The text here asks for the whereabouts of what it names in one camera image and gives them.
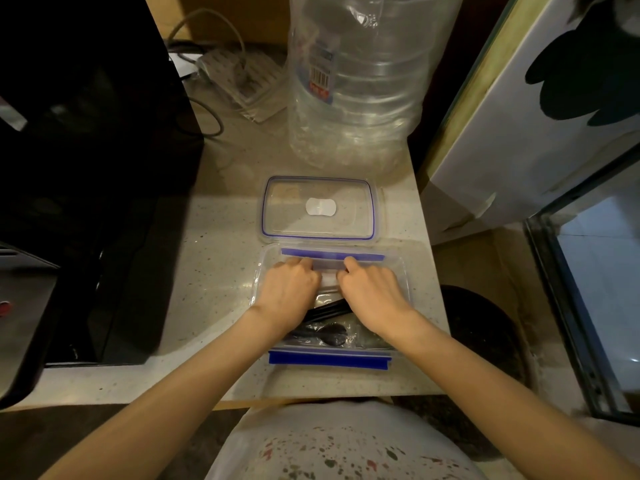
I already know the person's right hand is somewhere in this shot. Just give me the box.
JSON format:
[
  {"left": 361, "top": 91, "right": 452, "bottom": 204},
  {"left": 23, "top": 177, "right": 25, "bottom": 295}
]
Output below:
[{"left": 335, "top": 257, "right": 426, "bottom": 341}]

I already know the person's left hand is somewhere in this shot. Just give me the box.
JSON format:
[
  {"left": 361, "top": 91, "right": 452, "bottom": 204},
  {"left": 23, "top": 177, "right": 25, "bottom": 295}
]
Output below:
[{"left": 249, "top": 257, "right": 322, "bottom": 335}]

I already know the bundle of black sticks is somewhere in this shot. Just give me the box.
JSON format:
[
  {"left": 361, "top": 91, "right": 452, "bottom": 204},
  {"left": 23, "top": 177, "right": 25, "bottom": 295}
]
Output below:
[{"left": 305, "top": 297, "right": 353, "bottom": 325}]

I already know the black spoon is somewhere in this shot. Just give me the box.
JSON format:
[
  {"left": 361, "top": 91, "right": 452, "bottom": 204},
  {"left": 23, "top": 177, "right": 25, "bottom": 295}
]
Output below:
[{"left": 287, "top": 319, "right": 359, "bottom": 349}]

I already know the clear plastic container with blue clips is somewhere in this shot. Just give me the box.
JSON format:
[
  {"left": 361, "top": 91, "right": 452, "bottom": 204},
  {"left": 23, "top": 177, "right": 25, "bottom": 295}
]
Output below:
[{"left": 252, "top": 243, "right": 413, "bottom": 373}]

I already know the clear plastic lid blue rim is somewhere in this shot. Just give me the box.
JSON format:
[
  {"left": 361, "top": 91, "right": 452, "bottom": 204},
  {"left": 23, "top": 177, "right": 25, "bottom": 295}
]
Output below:
[{"left": 257, "top": 175, "right": 386, "bottom": 244}]

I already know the white cabinet with black print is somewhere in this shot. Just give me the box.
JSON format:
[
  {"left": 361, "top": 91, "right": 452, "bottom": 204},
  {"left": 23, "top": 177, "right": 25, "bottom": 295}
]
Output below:
[{"left": 417, "top": 0, "right": 640, "bottom": 245}]

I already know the person's right forearm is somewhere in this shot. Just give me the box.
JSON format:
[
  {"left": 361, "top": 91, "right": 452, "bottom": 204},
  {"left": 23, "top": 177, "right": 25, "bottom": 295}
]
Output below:
[{"left": 389, "top": 314, "right": 640, "bottom": 480}]

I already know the person's left forearm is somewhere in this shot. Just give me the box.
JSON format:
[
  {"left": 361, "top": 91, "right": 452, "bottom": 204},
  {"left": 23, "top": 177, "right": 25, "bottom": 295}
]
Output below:
[{"left": 37, "top": 309, "right": 296, "bottom": 480}]

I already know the white speckled garment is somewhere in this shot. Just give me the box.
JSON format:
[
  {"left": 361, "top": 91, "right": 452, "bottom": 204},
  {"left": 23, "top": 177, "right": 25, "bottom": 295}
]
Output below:
[{"left": 205, "top": 400, "right": 489, "bottom": 480}]

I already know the dark framed glass tank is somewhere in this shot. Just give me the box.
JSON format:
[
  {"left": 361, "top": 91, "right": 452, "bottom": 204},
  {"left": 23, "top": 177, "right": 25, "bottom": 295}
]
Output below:
[{"left": 525, "top": 144, "right": 640, "bottom": 425}]

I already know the large clear water bottle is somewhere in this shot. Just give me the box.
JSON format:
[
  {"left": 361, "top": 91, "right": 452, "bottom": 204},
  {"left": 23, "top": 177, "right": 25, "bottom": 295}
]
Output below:
[{"left": 287, "top": 0, "right": 465, "bottom": 177}]

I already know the white power strip with cable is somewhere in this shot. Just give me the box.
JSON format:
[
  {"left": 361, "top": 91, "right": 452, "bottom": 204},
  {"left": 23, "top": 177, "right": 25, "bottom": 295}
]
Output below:
[{"left": 195, "top": 48, "right": 287, "bottom": 125}]

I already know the black glossy appliance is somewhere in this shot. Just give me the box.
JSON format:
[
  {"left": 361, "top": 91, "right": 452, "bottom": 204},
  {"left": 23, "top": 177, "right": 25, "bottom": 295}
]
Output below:
[{"left": 0, "top": 0, "right": 206, "bottom": 368}]

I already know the white paper slip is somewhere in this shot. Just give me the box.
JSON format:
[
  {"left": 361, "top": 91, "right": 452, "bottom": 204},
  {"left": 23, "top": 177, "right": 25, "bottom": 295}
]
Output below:
[{"left": 169, "top": 53, "right": 199, "bottom": 78}]

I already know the silver vented appliance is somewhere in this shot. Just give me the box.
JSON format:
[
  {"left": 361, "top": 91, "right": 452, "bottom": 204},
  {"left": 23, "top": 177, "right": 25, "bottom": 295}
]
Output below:
[{"left": 0, "top": 242, "right": 60, "bottom": 411}]

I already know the black cable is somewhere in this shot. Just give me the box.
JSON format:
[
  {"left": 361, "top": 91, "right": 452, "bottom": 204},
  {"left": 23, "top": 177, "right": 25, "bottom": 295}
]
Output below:
[{"left": 167, "top": 42, "right": 223, "bottom": 138}]

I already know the beige cable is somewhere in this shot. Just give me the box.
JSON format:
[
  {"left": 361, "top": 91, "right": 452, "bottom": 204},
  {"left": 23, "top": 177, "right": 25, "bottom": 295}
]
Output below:
[{"left": 167, "top": 8, "right": 247, "bottom": 71}]

